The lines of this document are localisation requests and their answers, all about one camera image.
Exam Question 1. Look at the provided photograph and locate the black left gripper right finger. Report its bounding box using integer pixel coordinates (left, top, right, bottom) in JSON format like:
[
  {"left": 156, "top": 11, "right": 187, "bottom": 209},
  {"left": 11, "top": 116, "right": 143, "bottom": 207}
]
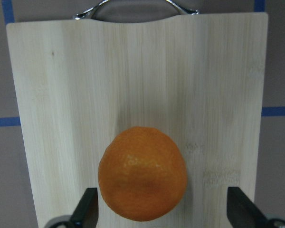
[{"left": 227, "top": 187, "right": 273, "bottom": 228}]

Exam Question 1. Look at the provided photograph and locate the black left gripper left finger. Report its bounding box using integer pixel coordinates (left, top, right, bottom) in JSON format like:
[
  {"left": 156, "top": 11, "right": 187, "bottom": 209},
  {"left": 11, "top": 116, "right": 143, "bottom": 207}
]
[{"left": 69, "top": 188, "right": 99, "bottom": 228}]

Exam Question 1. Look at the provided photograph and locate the orange fruit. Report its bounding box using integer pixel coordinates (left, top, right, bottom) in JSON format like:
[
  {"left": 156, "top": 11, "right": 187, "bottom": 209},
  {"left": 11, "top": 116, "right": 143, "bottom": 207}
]
[{"left": 98, "top": 126, "right": 188, "bottom": 221}]

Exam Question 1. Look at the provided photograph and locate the bamboo cutting board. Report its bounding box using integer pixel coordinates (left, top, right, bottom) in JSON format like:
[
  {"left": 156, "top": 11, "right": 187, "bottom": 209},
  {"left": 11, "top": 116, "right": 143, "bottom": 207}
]
[{"left": 6, "top": 12, "right": 268, "bottom": 228}]

